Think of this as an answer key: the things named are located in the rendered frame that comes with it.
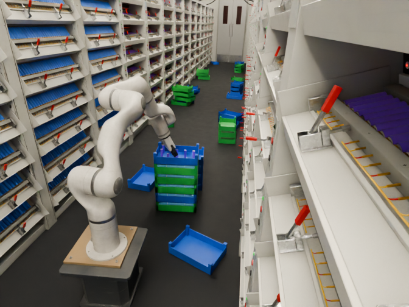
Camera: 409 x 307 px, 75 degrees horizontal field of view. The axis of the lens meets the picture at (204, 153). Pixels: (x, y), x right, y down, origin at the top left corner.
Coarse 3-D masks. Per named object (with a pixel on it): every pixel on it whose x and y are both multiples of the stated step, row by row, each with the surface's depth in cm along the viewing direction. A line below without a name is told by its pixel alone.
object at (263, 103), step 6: (270, 96) 120; (258, 102) 122; (264, 102) 122; (270, 102) 119; (258, 108) 123; (264, 108) 122; (270, 120) 106; (264, 126) 102; (264, 132) 96; (270, 132) 95; (264, 138) 92; (264, 150) 83; (264, 156) 80; (264, 162) 68; (264, 168) 69
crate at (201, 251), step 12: (180, 240) 174; (192, 240) 175; (204, 240) 173; (180, 252) 159; (192, 252) 166; (204, 252) 166; (216, 252) 166; (192, 264) 157; (204, 264) 151; (216, 264) 156
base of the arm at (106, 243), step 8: (96, 224) 116; (104, 224) 117; (112, 224) 120; (96, 232) 118; (104, 232) 119; (112, 232) 122; (120, 232) 137; (96, 240) 121; (104, 240) 121; (112, 240) 123; (120, 240) 132; (88, 248) 127; (96, 248) 123; (104, 248) 123; (112, 248) 125; (120, 248) 127; (88, 256) 123; (96, 256) 122; (104, 256) 123; (112, 256) 123
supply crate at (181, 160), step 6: (198, 144) 196; (156, 150) 190; (168, 150) 201; (180, 150) 201; (198, 150) 196; (156, 156) 182; (180, 156) 195; (156, 162) 183; (162, 162) 183; (168, 162) 183; (174, 162) 183; (180, 162) 183; (186, 162) 183; (192, 162) 182
